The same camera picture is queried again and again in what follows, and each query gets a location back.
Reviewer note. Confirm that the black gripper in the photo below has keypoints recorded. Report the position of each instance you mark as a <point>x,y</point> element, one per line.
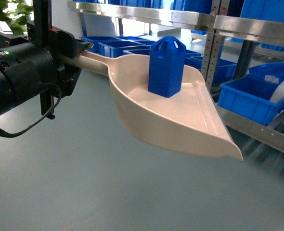
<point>65,62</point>

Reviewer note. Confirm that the blue plastic jug part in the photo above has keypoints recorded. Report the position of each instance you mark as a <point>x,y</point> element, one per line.
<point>167,58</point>

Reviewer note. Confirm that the beige plastic scoop tray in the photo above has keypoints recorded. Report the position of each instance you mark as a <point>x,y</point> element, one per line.
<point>187,122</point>

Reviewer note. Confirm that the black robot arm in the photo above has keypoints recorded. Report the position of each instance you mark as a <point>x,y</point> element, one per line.
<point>30,66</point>

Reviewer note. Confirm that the steel shelf rack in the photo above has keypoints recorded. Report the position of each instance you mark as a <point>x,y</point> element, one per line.
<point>219,27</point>

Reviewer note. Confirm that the green potted plant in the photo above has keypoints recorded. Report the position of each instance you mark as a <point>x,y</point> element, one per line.
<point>16,14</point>

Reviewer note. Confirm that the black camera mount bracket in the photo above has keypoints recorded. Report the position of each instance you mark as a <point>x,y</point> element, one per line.
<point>43,22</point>

